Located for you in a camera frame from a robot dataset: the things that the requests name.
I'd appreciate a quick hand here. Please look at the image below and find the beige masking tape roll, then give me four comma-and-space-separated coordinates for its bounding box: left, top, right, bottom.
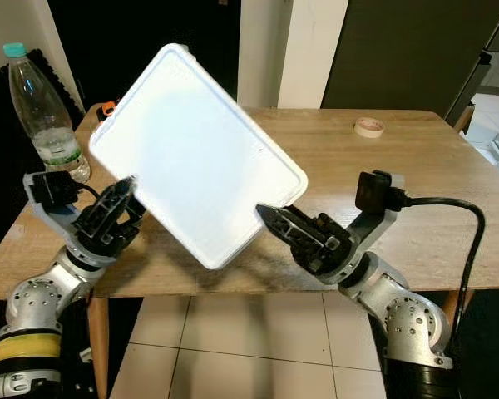
354, 117, 385, 139

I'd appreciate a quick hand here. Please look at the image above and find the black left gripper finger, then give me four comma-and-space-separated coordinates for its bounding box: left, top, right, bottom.
87, 176, 136, 225
112, 176, 146, 238

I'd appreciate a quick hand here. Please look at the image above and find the clear water bottle teal cap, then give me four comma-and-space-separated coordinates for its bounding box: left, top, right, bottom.
3, 42, 92, 182

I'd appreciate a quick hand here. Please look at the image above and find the clear container white lid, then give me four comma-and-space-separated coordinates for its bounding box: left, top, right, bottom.
88, 43, 309, 270

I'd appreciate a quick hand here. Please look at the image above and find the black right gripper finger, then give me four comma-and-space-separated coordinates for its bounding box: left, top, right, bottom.
254, 205, 321, 246
284, 241, 325, 271

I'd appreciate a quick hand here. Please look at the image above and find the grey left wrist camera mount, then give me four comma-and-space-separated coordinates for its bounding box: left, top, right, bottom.
23, 171, 88, 250

